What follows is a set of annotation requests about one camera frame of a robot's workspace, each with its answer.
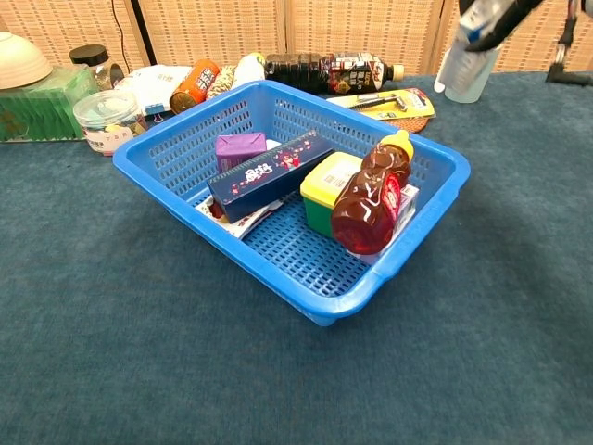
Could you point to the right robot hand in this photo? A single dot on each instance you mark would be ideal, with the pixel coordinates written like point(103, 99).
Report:
point(505, 28)

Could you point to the bear-shaped honey bottle yellow cap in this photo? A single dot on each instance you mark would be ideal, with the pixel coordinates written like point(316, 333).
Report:
point(368, 204)

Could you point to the blue plastic mesh basket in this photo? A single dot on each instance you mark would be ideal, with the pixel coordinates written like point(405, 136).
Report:
point(324, 301)

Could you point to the razor in yellow blister pack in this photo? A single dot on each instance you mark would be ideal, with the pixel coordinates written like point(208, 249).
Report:
point(417, 104)

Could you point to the brown woven coaster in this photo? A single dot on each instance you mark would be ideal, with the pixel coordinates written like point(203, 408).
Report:
point(410, 126)

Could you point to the dark tea plastic bottle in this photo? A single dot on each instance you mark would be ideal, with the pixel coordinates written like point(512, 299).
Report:
point(301, 69)

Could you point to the green container yellow lid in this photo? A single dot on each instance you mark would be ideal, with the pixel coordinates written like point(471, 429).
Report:
point(319, 185)

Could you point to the white purple tube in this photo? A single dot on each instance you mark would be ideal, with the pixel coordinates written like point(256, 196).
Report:
point(273, 145)

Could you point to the white bottle yellow cap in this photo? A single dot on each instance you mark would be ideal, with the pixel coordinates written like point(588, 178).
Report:
point(248, 69)

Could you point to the long dark blue box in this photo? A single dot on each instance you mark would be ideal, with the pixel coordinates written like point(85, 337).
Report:
point(268, 181)

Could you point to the striped twine spool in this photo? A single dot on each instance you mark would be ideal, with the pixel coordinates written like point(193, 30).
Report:
point(221, 81)

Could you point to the small purple carton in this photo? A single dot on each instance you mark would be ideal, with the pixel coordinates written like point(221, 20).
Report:
point(238, 148)

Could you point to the woven folding screen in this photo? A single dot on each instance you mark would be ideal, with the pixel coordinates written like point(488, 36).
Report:
point(208, 28)

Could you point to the orange drink can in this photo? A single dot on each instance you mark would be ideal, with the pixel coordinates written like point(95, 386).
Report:
point(197, 83)

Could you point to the white red snack packet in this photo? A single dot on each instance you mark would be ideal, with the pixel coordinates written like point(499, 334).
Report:
point(250, 220)

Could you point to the white printed plastic bag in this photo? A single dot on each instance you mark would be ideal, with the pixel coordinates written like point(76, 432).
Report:
point(153, 85)

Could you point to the black stand pole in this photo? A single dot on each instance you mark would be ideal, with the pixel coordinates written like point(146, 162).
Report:
point(141, 28)

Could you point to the clear round jar of clips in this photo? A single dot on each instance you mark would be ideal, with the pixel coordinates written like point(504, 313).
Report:
point(106, 116)

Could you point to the glass jar black lid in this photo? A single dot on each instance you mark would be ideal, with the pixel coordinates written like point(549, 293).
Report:
point(90, 54)

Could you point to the clear box green packets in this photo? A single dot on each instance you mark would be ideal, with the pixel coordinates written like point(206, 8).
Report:
point(41, 106)

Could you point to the cream ceramic bowl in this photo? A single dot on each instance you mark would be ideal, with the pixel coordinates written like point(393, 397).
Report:
point(21, 60)

